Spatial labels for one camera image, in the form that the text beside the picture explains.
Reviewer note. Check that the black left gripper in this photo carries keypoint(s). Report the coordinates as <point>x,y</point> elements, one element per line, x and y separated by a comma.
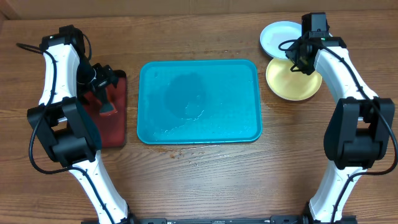
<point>106,75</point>

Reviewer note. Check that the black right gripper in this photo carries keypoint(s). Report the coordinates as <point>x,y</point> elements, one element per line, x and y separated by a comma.
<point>292,56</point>

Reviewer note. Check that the yellow plate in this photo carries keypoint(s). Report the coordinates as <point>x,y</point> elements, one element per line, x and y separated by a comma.
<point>293,86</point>

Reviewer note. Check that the red green sponge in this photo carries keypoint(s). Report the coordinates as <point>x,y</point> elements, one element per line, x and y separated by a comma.
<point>107,109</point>

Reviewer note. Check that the light blue plate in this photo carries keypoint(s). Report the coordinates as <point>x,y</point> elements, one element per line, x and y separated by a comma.
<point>276,33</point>

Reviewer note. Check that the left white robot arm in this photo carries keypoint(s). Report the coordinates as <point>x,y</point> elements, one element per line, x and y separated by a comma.
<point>82,110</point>

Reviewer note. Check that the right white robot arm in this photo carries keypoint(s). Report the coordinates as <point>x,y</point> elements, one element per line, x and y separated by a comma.
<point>360,127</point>

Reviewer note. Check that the dark red tray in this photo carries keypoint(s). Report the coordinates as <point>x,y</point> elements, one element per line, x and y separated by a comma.
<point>111,126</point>

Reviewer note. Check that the teal plastic tray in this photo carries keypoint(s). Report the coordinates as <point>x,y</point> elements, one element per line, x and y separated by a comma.
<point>199,102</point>

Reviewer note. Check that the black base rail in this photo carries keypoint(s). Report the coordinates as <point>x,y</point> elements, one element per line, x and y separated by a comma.
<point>275,219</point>

